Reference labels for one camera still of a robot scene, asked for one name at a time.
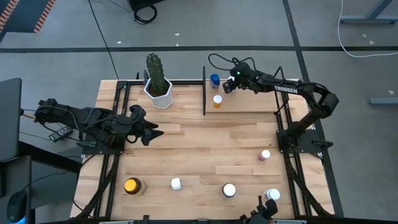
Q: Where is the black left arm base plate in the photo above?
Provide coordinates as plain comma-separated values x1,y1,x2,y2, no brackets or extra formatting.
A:
81,136,125,156

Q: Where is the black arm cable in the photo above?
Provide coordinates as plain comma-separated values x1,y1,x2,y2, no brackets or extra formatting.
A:
40,104,147,144
207,53,259,74

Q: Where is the black desk beam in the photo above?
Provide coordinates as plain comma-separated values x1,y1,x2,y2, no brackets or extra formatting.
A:
18,140,82,174

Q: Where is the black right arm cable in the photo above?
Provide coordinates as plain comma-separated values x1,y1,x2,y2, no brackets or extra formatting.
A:
207,53,259,74

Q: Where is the dark grey side desk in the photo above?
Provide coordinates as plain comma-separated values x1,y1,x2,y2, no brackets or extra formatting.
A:
0,77,34,224

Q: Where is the green label bottle white cap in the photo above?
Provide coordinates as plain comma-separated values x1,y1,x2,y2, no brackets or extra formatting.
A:
221,182,238,199

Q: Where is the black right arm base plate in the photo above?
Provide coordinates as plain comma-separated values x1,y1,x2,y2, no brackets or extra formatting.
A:
276,129,333,154

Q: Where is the coiled black cable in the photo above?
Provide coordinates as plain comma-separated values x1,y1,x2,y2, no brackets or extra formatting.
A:
133,4,159,25

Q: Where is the black box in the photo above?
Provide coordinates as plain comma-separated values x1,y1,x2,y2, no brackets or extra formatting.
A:
128,0,165,12

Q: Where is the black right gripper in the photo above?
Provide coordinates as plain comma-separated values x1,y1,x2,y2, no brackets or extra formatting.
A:
223,61,259,95

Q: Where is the black table frame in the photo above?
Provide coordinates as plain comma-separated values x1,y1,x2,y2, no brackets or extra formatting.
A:
74,79,335,224

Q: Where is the hazard striped ramp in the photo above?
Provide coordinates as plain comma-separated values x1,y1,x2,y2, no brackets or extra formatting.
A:
0,0,57,43

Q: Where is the black power adapter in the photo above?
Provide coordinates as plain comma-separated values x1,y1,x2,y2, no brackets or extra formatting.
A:
49,125,74,143

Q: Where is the cactus in white pot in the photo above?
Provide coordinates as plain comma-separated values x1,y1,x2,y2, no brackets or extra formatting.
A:
143,77,174,110

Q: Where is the blue medicine bottle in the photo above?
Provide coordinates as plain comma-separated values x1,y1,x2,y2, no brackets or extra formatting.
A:
210,73,221,91

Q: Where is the black computer mouse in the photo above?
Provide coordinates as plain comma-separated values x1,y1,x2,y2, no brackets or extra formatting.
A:
6,190,29,224

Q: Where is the wooden shelf board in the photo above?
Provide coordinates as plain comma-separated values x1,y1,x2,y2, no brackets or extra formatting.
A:
205,81,279,113

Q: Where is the amber bottle yellow cap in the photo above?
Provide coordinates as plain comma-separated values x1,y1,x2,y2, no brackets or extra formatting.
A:
123,177,147,197

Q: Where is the grey metal table leg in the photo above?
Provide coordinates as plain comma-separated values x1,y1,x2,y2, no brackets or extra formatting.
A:
339,0,398,25

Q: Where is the pink bottle white cap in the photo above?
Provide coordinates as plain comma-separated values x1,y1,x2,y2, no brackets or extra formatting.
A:
258,149,272,162

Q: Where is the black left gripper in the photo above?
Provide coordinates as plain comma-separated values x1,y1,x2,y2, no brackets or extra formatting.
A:
124,115,165,147

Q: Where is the long black floor cable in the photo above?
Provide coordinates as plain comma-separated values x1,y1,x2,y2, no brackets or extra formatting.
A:
88,0,120,80

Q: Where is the grey metal bar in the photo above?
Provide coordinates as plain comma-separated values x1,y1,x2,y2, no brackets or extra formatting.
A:
369,97,398,106

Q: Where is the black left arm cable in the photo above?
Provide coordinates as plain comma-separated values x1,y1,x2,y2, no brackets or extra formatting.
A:
40,104,147,144

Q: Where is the white floor cable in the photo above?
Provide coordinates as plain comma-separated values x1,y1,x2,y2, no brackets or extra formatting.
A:
337,0,398,58

